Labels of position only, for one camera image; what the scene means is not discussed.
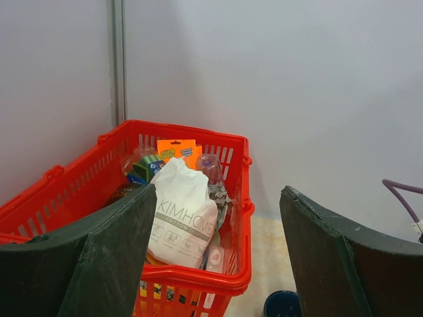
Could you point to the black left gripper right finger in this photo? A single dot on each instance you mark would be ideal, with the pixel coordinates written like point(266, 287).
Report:
point(343, 268)

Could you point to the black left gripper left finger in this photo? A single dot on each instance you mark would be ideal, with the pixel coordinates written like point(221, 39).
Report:
point(91, 267)

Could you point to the dark blue mug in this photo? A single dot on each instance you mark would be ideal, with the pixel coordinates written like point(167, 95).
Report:
point(282, 304)

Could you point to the black cylindrical can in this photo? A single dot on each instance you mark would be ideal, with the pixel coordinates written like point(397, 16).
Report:
point(122, 191)

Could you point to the red plastic basket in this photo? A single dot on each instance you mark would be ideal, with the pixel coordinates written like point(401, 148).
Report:
point(128, 154)

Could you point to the white cloth bag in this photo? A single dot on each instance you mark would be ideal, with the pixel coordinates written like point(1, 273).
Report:
point(185, 215)

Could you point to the orange dotted box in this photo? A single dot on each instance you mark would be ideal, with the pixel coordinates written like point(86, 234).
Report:
point(185, 149)

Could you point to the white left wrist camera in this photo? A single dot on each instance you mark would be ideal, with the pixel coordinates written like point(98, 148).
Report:
point(418, 227)

